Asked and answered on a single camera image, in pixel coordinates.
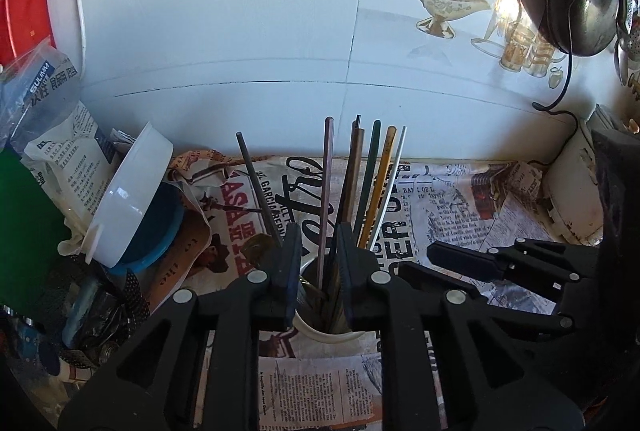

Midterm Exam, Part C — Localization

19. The grey chopstick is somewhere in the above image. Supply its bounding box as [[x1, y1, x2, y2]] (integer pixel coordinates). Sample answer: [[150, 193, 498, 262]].
[[236, 132, 283, 244]]

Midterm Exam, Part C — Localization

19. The yellow chopstick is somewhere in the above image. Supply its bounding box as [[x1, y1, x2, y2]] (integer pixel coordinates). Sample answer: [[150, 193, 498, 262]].
[[359, 125, 397, 247]]

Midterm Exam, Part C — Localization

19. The blue cylindrical object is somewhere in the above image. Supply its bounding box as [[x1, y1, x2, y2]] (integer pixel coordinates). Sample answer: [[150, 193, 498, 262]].
[[61, 276, 101, 348]]

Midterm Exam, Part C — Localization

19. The metal slotted ladle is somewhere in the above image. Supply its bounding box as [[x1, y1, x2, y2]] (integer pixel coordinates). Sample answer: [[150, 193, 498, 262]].
[[615, 11, 640, 84]]

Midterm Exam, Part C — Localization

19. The white plastic bowl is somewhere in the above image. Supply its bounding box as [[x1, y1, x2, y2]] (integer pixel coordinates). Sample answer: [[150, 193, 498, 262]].
[[80, 122, 173, 268]]

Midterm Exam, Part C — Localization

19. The green object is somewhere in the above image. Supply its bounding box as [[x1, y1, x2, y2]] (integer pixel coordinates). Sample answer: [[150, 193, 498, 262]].
[[0, 148, 68, 307]]

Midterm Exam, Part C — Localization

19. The black perforated metal piece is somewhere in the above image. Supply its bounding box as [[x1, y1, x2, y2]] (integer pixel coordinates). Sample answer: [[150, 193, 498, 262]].
[[122, 272, 151, 324]]

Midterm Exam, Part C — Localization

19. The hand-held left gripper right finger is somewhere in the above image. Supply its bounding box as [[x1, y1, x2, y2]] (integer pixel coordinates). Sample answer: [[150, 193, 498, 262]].
[[336, 222, 586, 431]]

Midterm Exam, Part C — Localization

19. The red box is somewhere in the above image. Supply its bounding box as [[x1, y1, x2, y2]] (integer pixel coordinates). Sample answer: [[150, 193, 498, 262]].
[[0, 0, 56, 66]]

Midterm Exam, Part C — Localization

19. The white appliance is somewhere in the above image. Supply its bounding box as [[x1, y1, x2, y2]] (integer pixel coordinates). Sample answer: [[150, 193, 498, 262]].
[[542, 106, 608, 246]]

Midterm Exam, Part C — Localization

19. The blue plastic bowl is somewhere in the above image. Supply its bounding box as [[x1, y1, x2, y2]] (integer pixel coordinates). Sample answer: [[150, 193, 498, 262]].
[[107, 183, 185, 269]]

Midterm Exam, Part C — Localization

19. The black cable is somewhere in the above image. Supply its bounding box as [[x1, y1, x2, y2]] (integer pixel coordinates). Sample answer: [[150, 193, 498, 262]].
[[531, 0, 581, 166]]

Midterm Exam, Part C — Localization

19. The hanging metal spoon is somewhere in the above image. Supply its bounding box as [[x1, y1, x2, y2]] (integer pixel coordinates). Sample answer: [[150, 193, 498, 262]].
[[616, 0, 632, 82]]

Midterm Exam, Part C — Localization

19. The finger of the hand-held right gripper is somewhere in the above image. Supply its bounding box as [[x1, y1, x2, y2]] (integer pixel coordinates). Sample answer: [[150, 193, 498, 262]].
[[400, 262, 576, 344], [426, 237, 601, 300]]

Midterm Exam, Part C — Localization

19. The clear bag of white powder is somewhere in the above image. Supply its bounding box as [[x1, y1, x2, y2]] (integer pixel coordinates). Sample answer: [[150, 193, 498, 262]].
[[0, 43, 118, 237]]

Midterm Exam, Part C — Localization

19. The printed newspaper sheet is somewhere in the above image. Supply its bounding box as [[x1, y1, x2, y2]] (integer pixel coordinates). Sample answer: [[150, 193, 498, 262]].
[[150, 151, 601, 431]]

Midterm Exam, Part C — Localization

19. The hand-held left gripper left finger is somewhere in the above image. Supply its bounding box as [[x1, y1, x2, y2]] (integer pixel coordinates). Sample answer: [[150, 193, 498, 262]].
[[57, 222, 303, 431]]

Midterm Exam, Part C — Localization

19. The pink chopstick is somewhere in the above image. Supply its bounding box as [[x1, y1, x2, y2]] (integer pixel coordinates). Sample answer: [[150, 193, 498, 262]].
[[318, 117, 335, 292]]

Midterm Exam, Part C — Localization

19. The white chopstick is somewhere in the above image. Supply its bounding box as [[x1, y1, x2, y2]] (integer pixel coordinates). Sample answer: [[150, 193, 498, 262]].
[[369, 126, 408, 249]]

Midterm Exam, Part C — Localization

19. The white cup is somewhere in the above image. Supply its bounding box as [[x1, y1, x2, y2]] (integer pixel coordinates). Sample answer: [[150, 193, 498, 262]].
[[291, 256, 368, 347]]

